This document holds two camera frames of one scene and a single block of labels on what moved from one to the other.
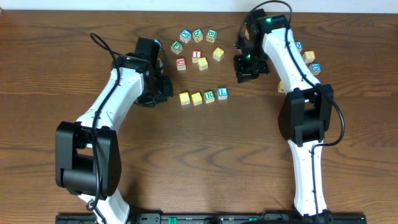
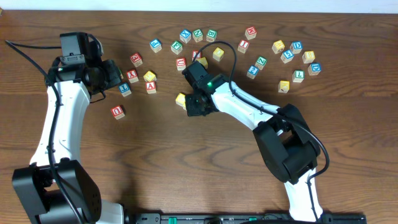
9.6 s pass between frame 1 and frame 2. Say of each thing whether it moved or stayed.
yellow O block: stayed
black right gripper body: moved
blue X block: stayed
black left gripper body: moved
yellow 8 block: stayed
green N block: stayed
